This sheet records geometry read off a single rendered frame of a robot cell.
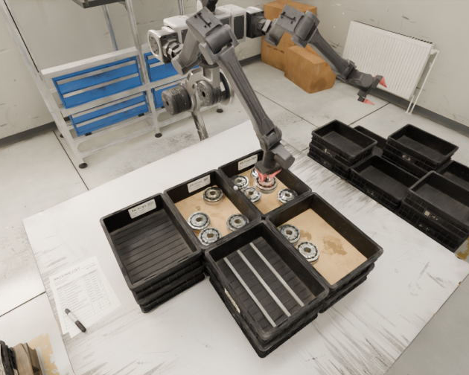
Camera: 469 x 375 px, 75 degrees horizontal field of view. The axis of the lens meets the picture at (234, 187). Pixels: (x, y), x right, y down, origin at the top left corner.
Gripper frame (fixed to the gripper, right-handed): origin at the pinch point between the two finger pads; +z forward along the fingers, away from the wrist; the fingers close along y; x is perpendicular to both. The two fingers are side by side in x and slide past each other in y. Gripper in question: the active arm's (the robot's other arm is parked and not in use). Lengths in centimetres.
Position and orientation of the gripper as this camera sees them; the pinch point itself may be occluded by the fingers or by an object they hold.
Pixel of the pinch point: (266, 178)
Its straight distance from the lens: 133.1
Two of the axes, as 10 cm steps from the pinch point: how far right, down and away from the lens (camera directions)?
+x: -5.2, -6.7, 5.4
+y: 8.5, -3.7, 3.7
